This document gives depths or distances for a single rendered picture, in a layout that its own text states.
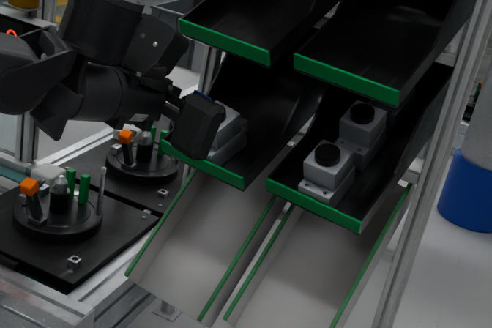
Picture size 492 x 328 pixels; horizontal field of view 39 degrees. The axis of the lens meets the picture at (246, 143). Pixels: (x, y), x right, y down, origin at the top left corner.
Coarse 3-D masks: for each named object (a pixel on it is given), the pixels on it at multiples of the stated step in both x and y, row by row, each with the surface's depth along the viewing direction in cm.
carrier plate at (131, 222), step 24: (96, 192) 122; (0, 216) 109; (120, 216) 116; (144, 216) 117; (0, 240) 103; (24, 240) 104; (96, 240) 108; (120, 240) 109; (24, 264) 100; (48, 264) 100; (96, 264) 102; (72, 288) 98
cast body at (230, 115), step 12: (228, 108) 86; (228, 120) 85; (240, 120) 86; (228, 132) 85; (240, 132) 88; (216, 144) 85; (228, 144) 87; (240, 144) 89; (216, 156) 86; (228, 156) 88
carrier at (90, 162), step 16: (128, 128) 144; (112, 144) 140; (144, 144) 130; (160, 144) 135; (80, 160) 131; (96, 160) 133; (112, 160) 130; (144, 160) 131; (160, 160) 133; (176, 160) 133; (80, 176) 126; (96, 176) 127; (112, 176) 128; (128, 176) 127; (144, 176) 126; (160, 176) 128; (176, 176) 133; (112, 192) 123; (128, 192) 124; (144, 192) 125; (176, 192) 127; (144, 208) 121; (160, 208) 121
